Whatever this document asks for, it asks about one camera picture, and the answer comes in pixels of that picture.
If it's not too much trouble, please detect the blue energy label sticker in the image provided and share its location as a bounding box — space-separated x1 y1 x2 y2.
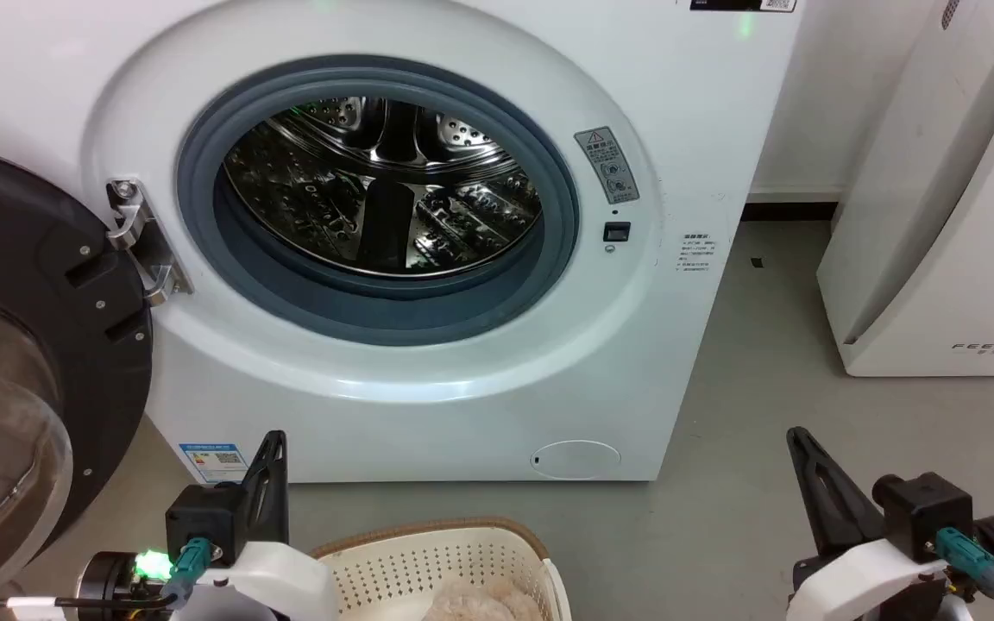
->
179 442 249 484

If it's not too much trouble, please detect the oval drain filter cover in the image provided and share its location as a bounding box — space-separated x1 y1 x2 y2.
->
530 439 622 480

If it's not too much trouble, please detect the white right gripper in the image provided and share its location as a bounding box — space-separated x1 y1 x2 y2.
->
785 426 953 621

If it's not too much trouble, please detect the stainless steel washing machine drum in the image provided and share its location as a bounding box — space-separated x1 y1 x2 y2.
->
223 96 544 279

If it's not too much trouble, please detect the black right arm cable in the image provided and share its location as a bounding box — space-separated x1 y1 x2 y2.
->
934 527 994 621

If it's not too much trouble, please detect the white air purifier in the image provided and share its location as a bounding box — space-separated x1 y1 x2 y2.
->
815 0 994 379

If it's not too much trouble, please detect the cream perforated laundry basket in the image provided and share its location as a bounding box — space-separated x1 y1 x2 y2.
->
311 517 573 621

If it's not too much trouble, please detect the metal washing machine door hinge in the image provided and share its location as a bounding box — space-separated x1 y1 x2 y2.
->
106 179 195 308

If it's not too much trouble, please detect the grey rubber door gasket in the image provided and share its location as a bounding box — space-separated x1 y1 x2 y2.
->
175 56 581 348

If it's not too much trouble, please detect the grey warning sticker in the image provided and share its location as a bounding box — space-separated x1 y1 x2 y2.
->
574 127 641 205

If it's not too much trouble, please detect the small text instruction sticker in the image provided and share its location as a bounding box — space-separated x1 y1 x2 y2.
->
681 232 715 274

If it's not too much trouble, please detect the beige fluffy cloth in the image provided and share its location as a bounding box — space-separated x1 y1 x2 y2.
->
422 575 547 621

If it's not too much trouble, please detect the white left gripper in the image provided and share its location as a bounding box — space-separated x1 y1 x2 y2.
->
171 430 340 621

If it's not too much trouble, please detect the black round washer door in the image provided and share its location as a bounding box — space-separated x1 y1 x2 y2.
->
0 141 154 598

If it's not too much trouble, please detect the white front-load washing machine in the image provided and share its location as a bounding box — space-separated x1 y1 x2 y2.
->
0 0 805 484

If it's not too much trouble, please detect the black barcode label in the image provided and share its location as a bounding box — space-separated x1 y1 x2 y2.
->
689 0 797 13

